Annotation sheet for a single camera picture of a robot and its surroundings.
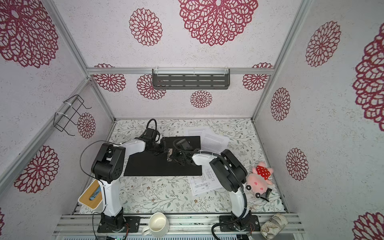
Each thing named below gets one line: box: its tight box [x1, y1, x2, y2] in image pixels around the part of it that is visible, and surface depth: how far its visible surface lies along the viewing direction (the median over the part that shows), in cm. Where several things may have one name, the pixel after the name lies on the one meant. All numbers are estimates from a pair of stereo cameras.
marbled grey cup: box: [260, 213, 289, 240], surface depth 72 cm
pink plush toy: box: [246, 161, 274, 199], surface depth 85 cm
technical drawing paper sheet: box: [189, 163, 224, 196], surface depth 89 cm
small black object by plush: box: [260, 187, 273, 203], surface depth 83 cm
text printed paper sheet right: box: [200, 129, 230, 155], surface depth 111 cm
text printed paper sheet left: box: [184, 129, 205, 137], surface depth 116 cm
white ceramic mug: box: [141, 212, 170, 238], surface depth 71 cm
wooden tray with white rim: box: [78, 179, 103, 210], surface depth 79 cm
